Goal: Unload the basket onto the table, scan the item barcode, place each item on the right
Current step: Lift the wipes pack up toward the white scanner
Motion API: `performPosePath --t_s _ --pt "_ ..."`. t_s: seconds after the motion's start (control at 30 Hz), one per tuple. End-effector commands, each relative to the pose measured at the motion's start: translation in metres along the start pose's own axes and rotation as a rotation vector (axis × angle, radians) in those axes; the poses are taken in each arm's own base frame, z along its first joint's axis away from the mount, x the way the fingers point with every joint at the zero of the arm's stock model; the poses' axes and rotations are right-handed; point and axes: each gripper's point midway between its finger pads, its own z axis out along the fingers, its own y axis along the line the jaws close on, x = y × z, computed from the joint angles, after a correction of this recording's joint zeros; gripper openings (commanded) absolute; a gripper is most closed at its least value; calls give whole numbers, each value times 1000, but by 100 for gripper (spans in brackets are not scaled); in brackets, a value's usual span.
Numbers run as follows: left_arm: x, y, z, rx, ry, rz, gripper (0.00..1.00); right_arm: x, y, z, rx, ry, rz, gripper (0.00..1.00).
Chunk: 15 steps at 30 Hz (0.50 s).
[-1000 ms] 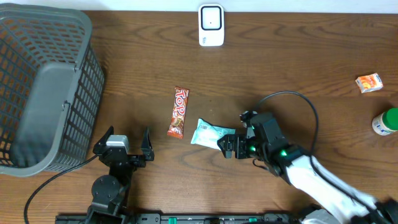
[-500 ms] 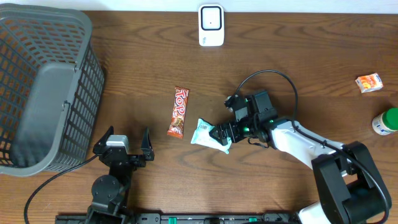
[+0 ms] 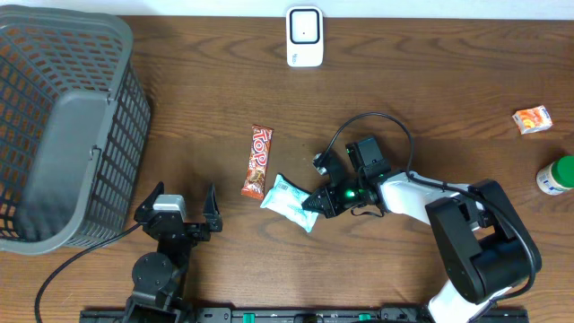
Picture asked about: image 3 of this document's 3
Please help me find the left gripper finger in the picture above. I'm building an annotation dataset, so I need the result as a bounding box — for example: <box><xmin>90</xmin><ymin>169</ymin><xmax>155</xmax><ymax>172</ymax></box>
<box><xmin>203</xmin><ymin>184</ymin><xmax>221</xmax><ymax>223</ymax></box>
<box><xmin>135</xmin><ymin>181</ymin><xmax>164</xmax><ymax>215</ymax></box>

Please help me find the light blue wipes pack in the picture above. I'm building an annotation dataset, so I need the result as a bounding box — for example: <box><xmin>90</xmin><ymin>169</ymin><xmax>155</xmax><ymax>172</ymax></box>
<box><xmin>260</xmin><ymin>174</ymin><xmax>319</xmax><ymax>233</ymax></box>

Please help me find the red chocolate bar wrapper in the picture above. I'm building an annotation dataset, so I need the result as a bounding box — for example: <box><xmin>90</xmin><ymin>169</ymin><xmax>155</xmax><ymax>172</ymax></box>
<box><xmin>241</xmin><ymin>124</ymin><xmax>274</xmax><ymax>200</ymax></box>

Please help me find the small orange box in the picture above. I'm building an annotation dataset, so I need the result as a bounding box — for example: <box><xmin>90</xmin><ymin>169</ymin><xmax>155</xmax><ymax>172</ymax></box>
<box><xmin>512</xmin><ymin>105</ymin><xmax>553</xmax><ymax>135</ymax></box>

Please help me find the green lid jar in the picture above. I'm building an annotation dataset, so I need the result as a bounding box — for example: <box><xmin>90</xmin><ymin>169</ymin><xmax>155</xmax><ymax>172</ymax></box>
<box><xmin>535</xmin><ymin>155</ymin><xmax>574</xmax><ymax>196</ymax></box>

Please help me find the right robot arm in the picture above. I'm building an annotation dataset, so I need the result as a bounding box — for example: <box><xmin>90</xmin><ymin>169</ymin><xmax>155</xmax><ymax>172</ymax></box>
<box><xmin>302</xmin><ymin>136</ymin><xmax>542</xmax><ymax>322</ymax></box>

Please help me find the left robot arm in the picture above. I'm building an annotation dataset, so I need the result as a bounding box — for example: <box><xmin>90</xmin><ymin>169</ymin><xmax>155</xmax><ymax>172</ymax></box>
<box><xmin>122</xmin><ymin>182</ymin><xmax>222</xmax><ymax>323</ymax></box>

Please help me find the white barcode scanner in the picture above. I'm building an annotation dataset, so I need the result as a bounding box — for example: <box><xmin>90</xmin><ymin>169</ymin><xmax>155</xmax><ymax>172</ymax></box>
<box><xmin>286</xmin><ymin>5</ymin><xmax>325</xmax><ymax>68</ymax></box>

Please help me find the grey plastic basket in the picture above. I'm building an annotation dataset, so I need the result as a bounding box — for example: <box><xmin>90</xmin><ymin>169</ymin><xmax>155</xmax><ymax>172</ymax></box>
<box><xmin>1</xmin><ymin>5</ymin><xmax>152</xmax><ymax>255</ymax></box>

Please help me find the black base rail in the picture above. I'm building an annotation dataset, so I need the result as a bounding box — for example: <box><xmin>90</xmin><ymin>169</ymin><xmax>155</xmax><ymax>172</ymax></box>
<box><xmin>79</xmin><ymin>305</ymin><xmax>530</xmax><ymax>323</ymax></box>

